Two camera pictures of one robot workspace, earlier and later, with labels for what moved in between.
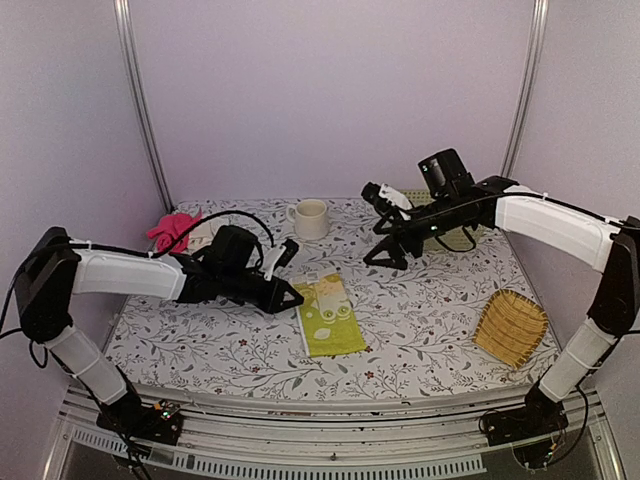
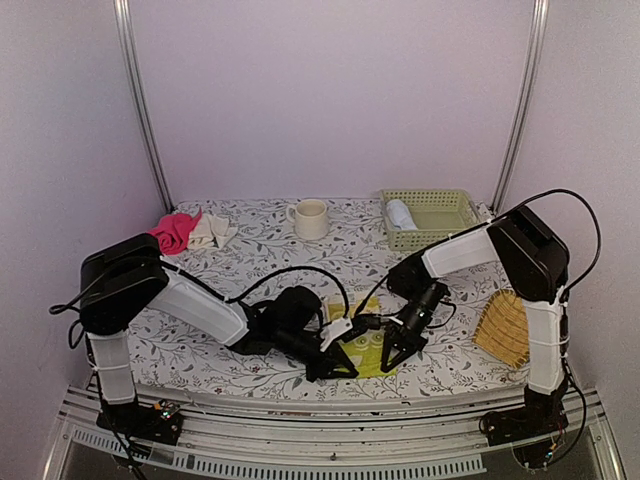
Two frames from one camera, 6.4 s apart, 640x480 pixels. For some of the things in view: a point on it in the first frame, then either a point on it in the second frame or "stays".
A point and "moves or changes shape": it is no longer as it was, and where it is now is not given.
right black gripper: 405,232 -> 412,347
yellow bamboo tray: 510,327 stays
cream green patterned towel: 327,317 moves or changes shape
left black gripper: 275,304 -> 332,358
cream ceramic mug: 311,219 stays
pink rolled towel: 168,227 stays
